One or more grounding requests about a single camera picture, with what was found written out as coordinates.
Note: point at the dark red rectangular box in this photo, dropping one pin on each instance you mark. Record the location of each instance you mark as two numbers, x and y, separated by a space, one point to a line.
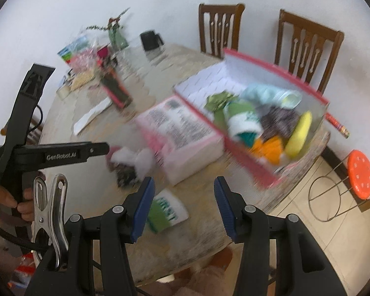
115 89

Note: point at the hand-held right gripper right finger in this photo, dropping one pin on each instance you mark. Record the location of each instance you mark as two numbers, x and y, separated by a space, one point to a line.
225 209

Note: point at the white folded paper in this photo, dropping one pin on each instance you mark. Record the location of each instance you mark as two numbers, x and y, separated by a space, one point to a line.
89 117

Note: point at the silver metal spring clamp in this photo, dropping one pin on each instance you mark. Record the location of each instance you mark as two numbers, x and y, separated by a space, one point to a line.
51 222

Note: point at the colourful printed packet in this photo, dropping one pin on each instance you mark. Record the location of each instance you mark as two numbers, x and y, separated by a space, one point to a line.
71 49

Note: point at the black mug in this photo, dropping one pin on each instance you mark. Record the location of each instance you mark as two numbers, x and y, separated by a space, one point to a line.
151 40

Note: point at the light blue sock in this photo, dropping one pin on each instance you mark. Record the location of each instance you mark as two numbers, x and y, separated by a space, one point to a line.
265 94

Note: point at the clear plastic container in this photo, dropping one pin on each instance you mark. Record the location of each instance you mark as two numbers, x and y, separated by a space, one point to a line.
63 92

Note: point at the green vase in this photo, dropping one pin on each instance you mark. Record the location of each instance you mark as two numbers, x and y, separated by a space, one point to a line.
117 38

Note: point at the pink cardboard box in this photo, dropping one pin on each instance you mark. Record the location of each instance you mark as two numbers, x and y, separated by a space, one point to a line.
203 77

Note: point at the beige lace tablecloth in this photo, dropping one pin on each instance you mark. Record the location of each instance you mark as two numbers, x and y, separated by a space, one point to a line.
191 228

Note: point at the orange soft cloth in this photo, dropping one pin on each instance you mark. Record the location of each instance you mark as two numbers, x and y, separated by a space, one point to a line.
268 149

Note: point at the green cloth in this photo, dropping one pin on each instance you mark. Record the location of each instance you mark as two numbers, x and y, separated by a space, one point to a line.
219 100

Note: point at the clear bag of peanuts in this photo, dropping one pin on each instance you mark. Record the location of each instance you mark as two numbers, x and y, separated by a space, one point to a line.
81 80

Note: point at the red patterned stick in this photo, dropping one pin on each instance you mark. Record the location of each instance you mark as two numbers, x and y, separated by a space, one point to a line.
336 125

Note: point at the green and white sock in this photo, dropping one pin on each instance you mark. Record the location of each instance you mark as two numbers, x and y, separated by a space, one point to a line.
242 120
166 211

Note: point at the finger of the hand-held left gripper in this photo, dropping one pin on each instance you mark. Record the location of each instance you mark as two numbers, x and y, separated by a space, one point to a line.
80 152

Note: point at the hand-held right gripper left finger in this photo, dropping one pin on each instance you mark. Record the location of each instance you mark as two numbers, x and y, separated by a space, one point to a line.
143 209

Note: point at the white thin cloth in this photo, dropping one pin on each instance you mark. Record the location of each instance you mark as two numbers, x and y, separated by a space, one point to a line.
126 155

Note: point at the dark patterned cloth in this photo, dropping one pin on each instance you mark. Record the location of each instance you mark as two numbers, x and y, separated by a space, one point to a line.
277 118
126 175

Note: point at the pink plastic bag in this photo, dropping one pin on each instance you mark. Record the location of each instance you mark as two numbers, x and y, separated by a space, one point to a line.
83 60

